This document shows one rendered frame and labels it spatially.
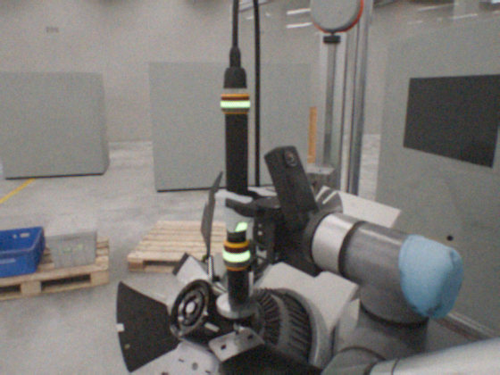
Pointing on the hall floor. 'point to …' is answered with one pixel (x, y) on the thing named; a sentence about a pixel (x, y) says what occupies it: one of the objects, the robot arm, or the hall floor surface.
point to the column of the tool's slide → (332, 104)
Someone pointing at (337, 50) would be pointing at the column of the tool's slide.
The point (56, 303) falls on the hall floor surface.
